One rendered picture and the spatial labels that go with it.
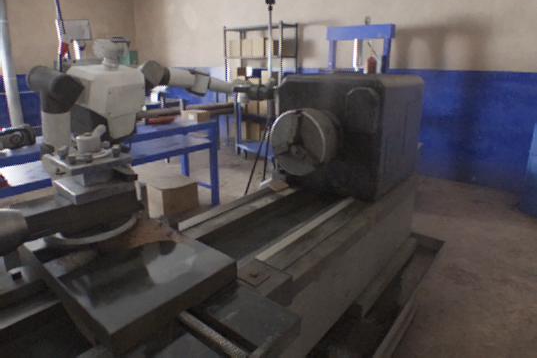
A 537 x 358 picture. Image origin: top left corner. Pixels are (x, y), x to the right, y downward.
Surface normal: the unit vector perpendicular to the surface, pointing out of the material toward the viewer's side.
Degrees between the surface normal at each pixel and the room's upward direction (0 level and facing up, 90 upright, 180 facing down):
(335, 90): 90
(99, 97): 96
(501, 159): 90
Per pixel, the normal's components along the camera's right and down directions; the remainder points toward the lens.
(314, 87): -0.63, 0.20
